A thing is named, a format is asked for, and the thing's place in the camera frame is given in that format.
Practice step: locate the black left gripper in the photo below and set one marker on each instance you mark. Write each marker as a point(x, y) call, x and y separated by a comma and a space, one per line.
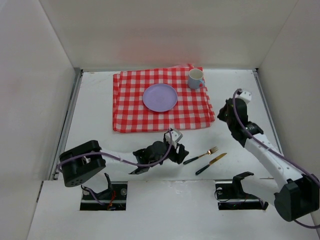
point(178, 153)

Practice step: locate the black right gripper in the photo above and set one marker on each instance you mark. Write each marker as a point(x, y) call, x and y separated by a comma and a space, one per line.
point(227, 113)

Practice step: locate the red white checkered cloth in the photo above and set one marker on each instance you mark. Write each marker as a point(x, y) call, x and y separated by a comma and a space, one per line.
point(129, 114)

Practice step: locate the gold fork green handle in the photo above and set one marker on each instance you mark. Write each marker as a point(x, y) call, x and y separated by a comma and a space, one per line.
point(209, 152)

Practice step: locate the gold knife green handle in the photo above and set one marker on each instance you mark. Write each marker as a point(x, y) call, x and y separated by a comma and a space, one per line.
point(210, 163)

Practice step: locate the light blue mug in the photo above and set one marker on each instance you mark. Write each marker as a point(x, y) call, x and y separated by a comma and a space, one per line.
point(196, 79)

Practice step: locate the lilac plastic plate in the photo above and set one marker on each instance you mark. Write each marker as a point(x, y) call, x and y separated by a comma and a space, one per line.
point(160, 97)

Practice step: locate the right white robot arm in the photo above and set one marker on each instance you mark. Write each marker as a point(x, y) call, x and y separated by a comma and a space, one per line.
point(296, 192)

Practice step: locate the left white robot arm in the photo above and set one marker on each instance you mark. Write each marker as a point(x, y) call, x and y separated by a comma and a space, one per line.
point(81, 163)

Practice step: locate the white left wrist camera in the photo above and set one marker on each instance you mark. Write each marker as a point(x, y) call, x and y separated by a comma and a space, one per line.
point(176, 135)

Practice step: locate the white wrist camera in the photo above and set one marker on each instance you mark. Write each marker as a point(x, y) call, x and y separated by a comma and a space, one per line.
point(246, 96)
point(176, 135)

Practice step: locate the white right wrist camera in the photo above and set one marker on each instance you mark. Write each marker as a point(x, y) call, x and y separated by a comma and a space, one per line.
point(246, 96)

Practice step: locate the right aluminium table rail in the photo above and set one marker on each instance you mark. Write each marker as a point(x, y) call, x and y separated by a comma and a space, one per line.
point(269, 116)

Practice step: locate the aluminium table rail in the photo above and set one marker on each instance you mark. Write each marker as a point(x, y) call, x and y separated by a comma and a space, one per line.
point(269, 116)
point(66, 123)

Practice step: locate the left aluminium table rail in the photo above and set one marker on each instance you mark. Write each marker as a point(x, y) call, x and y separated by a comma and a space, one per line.
point(66, 123)

